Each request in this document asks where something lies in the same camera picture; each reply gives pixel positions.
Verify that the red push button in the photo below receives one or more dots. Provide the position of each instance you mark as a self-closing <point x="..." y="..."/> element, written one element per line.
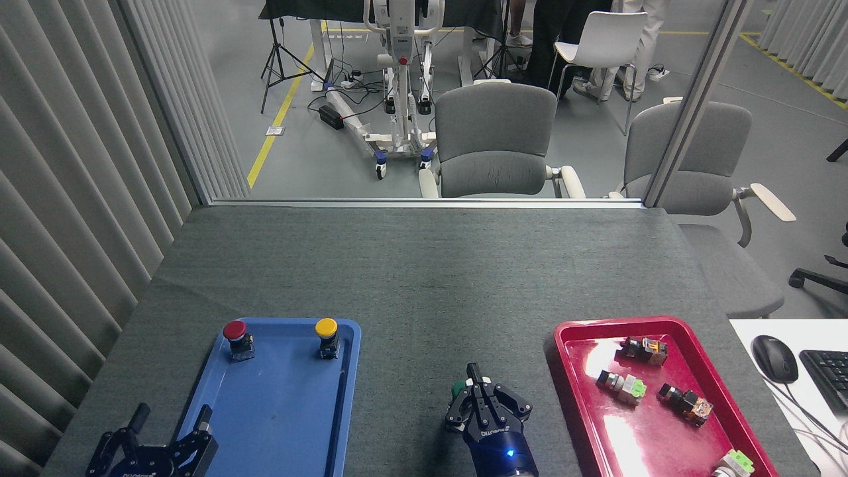
<point x="234" y="330"/>

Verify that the silver floor plate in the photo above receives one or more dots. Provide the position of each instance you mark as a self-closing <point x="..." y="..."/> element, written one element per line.
<point x="275" y="131"/>

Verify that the white stand on wheels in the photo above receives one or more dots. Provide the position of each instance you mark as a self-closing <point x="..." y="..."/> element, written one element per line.
<point x="401" y="40"/>

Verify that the black tripod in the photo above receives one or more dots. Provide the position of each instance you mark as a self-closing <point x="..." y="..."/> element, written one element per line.
<point x="276" y="53"/>
<point x="503" y="56"/>

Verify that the blue plastic tray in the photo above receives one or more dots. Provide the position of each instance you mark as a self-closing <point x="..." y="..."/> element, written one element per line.
<point x="278" y="411"/>

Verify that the black chair base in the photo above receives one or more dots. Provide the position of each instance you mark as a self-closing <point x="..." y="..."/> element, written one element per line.
<point x="818" y="278"/>

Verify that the silver table rail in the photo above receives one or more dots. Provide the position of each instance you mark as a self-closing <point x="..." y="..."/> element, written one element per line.
<point x="424" y="203"/>

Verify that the grey pleated curtain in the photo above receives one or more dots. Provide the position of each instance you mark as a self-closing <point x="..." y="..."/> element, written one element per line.
<point x="808" y="40"/>
<point x="59" y="199"/>

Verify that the black switch with orange base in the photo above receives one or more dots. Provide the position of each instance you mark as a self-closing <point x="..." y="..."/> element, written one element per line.
<point x="689" y="404"/>

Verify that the grey office chair, cream armrests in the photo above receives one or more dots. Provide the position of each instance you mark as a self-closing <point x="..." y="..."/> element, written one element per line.
<point x="493" y="132"/>
<point x="695" y="159"/>

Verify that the yellow push button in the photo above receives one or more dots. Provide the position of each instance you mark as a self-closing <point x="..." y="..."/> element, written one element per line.
<point x="326" y="327"/>

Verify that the table with black cloth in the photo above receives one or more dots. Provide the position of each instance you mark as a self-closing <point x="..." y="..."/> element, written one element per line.
<point x="464" y="13"/>

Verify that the black switch with orange window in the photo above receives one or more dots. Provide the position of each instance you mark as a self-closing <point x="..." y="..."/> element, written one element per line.
<point x="641" y="350"/>

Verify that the white switch with green base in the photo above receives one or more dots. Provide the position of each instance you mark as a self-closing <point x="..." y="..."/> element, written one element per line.
<point x="734" y="462"/>

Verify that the red plastic tray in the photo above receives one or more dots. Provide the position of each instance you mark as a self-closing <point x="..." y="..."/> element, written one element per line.
<point x="652" y="444"/>

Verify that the white desk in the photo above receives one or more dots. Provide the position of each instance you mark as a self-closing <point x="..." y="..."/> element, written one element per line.
<point x="818" y="437"/>

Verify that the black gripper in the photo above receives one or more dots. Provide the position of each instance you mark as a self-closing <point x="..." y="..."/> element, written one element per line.
<point x="503" y="454"/>
<point x="152" y="464"/>

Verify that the black power brick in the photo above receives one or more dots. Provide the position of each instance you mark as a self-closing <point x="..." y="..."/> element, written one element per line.
<point x="330" y="117"/>

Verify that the green push button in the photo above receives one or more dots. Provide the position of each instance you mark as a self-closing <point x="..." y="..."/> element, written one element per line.
<point x="458" y="391"/>

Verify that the white power strip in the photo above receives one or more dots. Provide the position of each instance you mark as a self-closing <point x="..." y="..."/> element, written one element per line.
<point x="351" y="81"/>

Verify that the silver frame post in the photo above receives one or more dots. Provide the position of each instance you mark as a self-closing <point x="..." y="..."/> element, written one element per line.
<point x="169" y="106"/>
<point x="702" y="93"/>

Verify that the person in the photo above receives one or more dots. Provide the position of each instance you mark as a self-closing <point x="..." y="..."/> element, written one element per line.
<point x="520" y="40"/>
<point x="546" y="33"/>
<point x="656" y="33"/>

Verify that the white plastic chair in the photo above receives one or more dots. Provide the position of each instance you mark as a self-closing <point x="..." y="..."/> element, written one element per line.
<point x="606" y="36"/>

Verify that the black computer mouse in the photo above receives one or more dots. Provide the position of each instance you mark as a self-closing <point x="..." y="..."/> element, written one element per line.
<point x="774" y="358"/>

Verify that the grey switch with green base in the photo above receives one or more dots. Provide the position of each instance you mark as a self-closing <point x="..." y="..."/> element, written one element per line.
<point x="626" y="387"/>

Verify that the black keyboard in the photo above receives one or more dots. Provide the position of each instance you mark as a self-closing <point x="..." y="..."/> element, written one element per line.
<point x="828" y="377"/>

